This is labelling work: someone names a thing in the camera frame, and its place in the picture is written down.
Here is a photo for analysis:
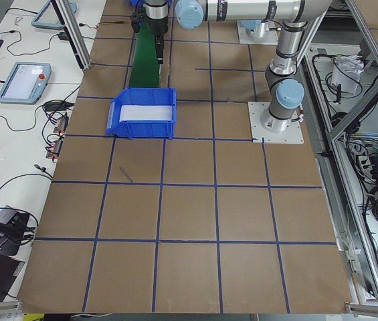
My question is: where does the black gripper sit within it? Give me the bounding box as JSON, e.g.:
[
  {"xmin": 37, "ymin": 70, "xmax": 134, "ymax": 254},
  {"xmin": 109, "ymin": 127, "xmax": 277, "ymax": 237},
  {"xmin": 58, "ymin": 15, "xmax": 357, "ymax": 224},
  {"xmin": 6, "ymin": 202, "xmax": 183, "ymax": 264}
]
[{"xmin": 150, "ymin": 17, "xmax": 168, "ymax": 64}]

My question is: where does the green conveyor belt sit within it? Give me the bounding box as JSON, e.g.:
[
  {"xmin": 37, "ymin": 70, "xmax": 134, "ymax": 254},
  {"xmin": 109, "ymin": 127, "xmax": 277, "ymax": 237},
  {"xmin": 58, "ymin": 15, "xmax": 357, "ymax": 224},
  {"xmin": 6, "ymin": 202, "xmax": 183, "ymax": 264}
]
[{"xmin": 128, "ymin": 22, "xmax": 161, "ymax": 88}]

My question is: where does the right blue plastic bin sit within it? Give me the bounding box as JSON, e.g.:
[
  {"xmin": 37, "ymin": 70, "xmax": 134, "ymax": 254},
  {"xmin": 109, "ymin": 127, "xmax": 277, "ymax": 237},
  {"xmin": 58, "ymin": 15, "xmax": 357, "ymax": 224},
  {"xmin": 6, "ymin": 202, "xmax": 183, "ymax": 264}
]
[{"xmin": 130, "ymin": 0, "xmax": 145, "ymax": 6}]

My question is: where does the blue plastic bin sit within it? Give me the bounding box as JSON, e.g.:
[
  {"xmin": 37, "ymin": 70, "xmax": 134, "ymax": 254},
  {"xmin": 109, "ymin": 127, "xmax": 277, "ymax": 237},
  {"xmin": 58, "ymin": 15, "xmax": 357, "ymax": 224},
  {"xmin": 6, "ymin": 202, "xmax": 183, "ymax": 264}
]
[
  {"xmin": 130, "ymin": 0, "xmax": 145, "ymax": 6},
  {"xmin": 105, "ymin": 88, "xmax": 177, "ymax": 139}
]

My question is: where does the left blue plastic bin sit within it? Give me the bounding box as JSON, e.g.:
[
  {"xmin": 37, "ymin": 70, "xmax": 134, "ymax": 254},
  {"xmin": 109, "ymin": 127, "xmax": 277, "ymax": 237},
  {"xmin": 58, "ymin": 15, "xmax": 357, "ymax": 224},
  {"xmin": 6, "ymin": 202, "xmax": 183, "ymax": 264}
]
[{"xmin": 105, "ymin": 88, "xmax": 177, "ymax": 139}]

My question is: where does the white foam pad left bin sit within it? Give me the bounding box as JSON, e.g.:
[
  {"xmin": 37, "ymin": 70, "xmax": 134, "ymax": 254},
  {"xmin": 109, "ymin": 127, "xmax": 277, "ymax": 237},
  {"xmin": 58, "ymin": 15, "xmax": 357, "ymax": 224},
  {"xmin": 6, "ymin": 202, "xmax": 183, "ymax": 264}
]
[{"xmin": 119, "ymin": 105, "xmax": 173, "ymax": 121}]

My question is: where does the far teach pendant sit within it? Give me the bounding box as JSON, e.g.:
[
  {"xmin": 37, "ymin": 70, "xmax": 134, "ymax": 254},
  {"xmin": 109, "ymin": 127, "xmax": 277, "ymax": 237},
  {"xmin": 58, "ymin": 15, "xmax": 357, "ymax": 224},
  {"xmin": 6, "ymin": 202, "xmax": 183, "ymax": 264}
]
[{"xmin": 31, "ymin": 1, "xmax": 63, "ymax": 30}]

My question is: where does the teach pendant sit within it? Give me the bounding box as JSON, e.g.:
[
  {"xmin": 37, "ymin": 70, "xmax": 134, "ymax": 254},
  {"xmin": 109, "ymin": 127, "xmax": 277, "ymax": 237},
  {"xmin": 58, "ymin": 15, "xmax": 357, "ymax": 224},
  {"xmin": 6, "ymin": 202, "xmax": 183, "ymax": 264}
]
[
  {"xmin": 0, "ymin": 62, "xmax": 52, "ymax": 105},
  {"xmin": 31, "ymin": 1, "xmax": 63, "ymax": 30}
]

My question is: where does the near teach pendant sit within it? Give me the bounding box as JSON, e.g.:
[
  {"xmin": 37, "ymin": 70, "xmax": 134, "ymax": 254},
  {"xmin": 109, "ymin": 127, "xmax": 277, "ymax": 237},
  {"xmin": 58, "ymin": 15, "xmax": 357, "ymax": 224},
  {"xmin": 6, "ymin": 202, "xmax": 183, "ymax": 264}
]
[{"xmin": 0, "ymin": 62, "xmax": 52, "ymax": 105}]

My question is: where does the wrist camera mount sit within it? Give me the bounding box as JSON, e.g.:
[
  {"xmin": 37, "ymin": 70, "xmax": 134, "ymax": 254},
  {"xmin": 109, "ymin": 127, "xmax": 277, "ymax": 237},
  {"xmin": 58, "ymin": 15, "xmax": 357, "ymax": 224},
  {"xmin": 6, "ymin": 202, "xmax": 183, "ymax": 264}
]
[{"xmin": 130, "ymin": 9, "xmax": 146, "ymax": 33}]

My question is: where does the aluminium frame post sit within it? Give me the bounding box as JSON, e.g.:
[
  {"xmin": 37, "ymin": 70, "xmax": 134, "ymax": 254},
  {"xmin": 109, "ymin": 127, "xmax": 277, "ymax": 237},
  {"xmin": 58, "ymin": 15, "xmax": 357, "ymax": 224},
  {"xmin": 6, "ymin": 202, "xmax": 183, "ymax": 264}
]
[{"xmin": 51, "ymin": 0, "xmax": 92, "ymax": 70}]

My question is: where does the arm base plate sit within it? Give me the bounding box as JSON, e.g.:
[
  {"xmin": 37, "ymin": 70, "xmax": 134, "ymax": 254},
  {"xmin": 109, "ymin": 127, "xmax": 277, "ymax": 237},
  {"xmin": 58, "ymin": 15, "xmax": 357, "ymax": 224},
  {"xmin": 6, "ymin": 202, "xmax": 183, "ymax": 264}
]
[
  {"xmin": 248, "ymin": 102, "xmax": 304, "ymax": 144},
  {"xmin": 237, "ymin": 20, "xmax": 281, "ymax": 45}
]

